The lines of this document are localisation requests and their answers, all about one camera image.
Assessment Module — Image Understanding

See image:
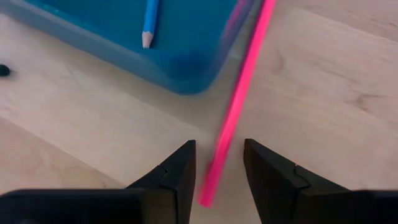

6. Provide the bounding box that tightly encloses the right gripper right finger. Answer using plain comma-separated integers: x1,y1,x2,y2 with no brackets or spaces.
243,138,355,224

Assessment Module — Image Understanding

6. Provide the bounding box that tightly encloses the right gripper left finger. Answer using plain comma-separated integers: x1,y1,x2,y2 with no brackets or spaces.
124,139,197,224

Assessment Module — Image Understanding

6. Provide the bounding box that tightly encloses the pink pencil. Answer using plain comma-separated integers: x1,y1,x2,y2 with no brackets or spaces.
197,0,277,208

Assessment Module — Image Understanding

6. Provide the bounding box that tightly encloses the blue plastic bin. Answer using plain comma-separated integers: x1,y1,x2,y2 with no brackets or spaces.
0,0,265,96

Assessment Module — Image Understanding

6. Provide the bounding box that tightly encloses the blue pencil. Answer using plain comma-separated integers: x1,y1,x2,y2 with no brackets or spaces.
141,0,160,49

